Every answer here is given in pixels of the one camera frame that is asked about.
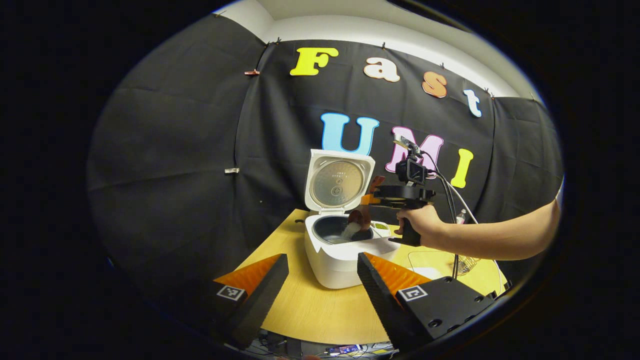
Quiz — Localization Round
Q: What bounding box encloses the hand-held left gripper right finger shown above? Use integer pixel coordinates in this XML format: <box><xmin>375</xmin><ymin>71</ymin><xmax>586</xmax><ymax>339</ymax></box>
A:
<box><xmin>356</xmin><ymin>251</ymin><xmax>497</xmax><ymax>351</ymax></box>

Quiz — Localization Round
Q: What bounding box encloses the black backdrop cloth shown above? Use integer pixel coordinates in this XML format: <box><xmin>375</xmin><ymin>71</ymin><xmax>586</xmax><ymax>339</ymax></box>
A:
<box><xmin>87</xmin><ymin>15</ymin><xmax>565</xmax><ymax>321</ymax></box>

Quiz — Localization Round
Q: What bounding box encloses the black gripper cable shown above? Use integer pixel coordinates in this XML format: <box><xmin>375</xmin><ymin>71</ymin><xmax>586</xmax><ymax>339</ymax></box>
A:
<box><xmin>420</xmin><ymin>150</ymin><xmax>461</xmax><ymax>279</ymax></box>

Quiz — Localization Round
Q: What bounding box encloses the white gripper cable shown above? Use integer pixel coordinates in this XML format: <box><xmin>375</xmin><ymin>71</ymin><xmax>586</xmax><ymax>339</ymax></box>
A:
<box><xmin>440</xmin><ymin>175</ymin><xmax>506</xmax><ymax>296</ymax></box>

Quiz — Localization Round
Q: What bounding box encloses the clear glass bowl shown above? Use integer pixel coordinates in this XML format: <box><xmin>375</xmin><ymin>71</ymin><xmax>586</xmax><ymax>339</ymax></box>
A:
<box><xmin>407</xmin><ymin>250</ymin><xmax>502</xmax><ymax>296</ymax></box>

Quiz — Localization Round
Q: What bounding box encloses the white rice cooker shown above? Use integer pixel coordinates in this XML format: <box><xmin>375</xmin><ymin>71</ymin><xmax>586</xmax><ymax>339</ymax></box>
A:
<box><xmin>303</xmin><ymin>148</ymin><xmax>402</xmax><ymax>290</ymax></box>

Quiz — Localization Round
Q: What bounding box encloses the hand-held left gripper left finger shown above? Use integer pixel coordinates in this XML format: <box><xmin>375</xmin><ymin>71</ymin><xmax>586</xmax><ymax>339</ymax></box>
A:
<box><xmin>167</xmin><ymin>253</ymin><xmax>290</xmax><ymax>351</ymax></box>

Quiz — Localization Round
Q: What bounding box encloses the metal wire chopstick holder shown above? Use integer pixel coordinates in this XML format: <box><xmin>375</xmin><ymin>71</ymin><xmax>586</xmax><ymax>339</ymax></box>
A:
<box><xmin>456</xmin><ymin>254</ymin><xmax>482</xmax><ymax>277</ymax></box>

